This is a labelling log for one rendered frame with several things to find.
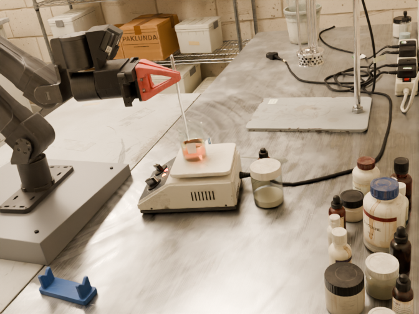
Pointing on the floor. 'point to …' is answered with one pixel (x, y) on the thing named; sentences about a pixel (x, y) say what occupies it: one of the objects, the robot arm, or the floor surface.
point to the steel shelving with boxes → (155, 40)
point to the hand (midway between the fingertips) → (175, 76)
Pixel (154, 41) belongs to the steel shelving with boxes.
